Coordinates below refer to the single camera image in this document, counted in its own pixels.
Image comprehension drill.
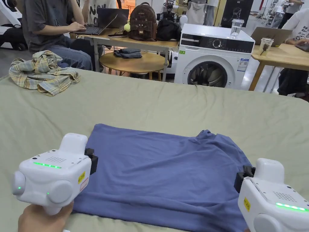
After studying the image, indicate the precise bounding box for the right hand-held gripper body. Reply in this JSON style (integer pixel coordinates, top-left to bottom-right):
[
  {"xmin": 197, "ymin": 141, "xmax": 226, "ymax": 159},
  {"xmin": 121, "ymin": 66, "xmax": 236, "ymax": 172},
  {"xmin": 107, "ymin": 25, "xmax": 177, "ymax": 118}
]
[{"xmin": 234, "ymin": 158, "xmax": 309, "ymax": 232}]

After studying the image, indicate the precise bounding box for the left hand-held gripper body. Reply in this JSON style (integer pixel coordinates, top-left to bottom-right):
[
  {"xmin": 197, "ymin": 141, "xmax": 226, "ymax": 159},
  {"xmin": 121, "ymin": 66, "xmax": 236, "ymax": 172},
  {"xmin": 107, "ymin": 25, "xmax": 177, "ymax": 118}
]
[{"xmin": 12, "ymin": 133, "xmax": 99, "ymax": 216}]

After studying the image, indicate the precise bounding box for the blue shirt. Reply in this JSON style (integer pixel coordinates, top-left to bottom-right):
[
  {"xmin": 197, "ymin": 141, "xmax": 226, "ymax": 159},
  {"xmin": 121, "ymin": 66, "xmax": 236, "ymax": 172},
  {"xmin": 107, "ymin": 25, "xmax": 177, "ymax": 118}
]
[{"xmin": 71, "ymin": 123, "xmax": 254, "ymax": 232}]

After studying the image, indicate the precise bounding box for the person's left hand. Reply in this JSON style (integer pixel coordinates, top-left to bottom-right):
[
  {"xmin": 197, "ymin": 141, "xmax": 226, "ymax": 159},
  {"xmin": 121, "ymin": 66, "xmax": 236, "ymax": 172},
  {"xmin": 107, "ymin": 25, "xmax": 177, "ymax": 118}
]
[{"xmin": 18, "ymin": 201, "xmax": 75, "ymax": 232}]

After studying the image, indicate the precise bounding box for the plaid shirt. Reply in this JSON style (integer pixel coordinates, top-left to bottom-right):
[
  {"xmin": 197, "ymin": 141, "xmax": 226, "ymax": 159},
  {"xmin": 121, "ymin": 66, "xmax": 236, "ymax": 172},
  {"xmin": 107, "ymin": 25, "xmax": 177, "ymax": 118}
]
[{"xmin": 9, "ymin": 50, "xmax": 81, "ymax": 97}]

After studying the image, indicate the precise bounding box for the bed with pale green sheet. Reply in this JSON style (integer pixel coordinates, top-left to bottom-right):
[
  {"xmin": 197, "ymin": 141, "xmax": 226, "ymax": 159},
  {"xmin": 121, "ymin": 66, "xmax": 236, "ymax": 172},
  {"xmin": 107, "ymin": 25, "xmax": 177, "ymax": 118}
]
[{"xmin": 0, "ymin": 68, "xmax": 309, "ymax": 232}]

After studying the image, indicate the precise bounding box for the round wooden low table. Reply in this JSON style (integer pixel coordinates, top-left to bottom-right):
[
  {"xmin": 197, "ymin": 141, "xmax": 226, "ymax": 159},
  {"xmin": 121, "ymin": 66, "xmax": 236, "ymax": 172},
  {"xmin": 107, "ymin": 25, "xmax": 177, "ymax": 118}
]
[{"xmin": 99, "ymin": 48, "xmax": 169, "ymax": 81}]

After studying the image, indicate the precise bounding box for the wooden table with cup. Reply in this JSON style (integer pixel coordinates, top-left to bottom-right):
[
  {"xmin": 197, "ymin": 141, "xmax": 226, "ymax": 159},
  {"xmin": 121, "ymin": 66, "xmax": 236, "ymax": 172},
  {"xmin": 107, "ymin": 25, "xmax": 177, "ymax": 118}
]
[{"xmin": 248, "ymin": 26, "xmax": 309, "ymax": 93}]

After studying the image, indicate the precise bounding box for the white washing machine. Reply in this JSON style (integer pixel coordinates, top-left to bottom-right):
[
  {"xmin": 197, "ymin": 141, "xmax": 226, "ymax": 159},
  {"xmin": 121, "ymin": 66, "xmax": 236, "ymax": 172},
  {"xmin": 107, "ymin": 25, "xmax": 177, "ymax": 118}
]
[{"xmin": 174, "ymin": 19, "xmax": 256, "ymax": 91}]

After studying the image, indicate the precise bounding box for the white robot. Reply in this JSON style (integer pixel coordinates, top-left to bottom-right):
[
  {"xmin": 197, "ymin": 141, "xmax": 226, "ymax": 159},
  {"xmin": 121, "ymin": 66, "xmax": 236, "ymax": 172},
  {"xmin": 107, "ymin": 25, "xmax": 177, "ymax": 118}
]
[{"xmin": 0, "ymin": 0, "xmax": 28, "ymax": 50}]

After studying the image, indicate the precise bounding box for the wooden desk with laptop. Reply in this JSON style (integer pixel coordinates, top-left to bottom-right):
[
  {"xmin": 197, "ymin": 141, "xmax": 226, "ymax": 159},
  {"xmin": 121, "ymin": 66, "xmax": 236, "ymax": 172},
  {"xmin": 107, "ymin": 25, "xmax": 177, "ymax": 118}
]
[{"xmin": 70, "ymin": 2, "xmax": 182, "ymax": 82}]

